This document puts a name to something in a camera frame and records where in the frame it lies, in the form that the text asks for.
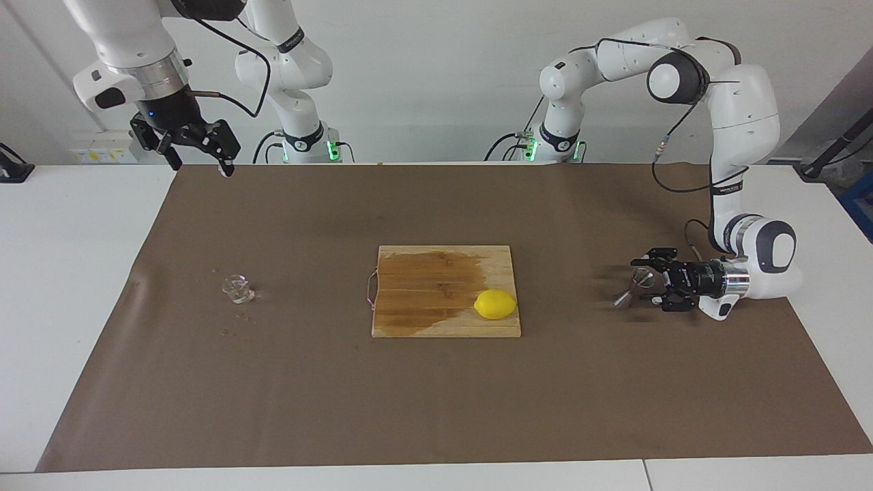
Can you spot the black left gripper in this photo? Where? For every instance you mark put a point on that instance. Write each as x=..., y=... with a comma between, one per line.
x=701, y=281

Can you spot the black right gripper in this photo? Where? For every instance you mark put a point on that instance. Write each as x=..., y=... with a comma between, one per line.
x=174, y=114

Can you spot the steel double jigger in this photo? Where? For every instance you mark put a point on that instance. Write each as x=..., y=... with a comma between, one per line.
x=642, y=276

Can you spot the small clear glass cup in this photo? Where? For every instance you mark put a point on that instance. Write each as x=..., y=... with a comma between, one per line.
x=237, y=288

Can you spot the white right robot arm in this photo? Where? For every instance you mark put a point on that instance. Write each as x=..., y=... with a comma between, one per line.
x=123, y=34

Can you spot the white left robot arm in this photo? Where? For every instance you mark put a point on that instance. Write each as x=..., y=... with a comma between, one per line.
x=743, y=102

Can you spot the yellow lemon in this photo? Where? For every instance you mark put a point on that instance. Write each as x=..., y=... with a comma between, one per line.
x=495, y=305

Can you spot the blue crate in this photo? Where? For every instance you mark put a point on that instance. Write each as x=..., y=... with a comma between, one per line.
x=861, y=204

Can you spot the black stand pole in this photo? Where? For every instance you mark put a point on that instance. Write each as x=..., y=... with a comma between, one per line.
x=842, y=140

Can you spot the wooden cutting board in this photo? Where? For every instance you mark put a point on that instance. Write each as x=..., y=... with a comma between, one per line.
x=423, y=286

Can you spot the brown paper table mat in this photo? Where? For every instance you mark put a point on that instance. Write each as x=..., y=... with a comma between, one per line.
x=273, y=395

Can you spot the white wall socket box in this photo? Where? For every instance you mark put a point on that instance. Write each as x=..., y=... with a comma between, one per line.
x=95, y=155

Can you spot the black clamp mount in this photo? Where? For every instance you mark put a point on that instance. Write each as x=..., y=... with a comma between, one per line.
x=13, y=172

